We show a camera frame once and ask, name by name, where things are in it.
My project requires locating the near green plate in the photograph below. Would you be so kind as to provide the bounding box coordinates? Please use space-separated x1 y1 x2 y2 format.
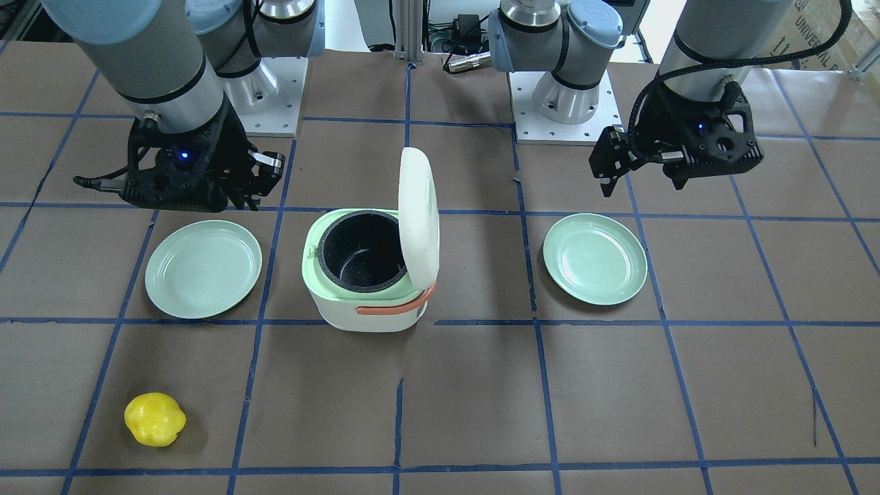
542 213 648 306

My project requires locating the green plate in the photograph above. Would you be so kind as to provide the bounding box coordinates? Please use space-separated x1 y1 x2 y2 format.
144 220 262 319
542 213 648 306

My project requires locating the far green plate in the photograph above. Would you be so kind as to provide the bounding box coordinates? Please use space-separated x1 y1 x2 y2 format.
144 220 262 319

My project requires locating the yellow toy pepper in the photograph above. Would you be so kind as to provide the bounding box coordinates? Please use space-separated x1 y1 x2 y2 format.
124 392 188 448

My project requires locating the white rice cooker orange handle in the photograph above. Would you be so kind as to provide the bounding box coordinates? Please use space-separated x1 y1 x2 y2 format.
301 147 441 333

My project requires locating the aluminium frame post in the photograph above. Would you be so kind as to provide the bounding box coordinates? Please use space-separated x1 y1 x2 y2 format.
392 1 428 66

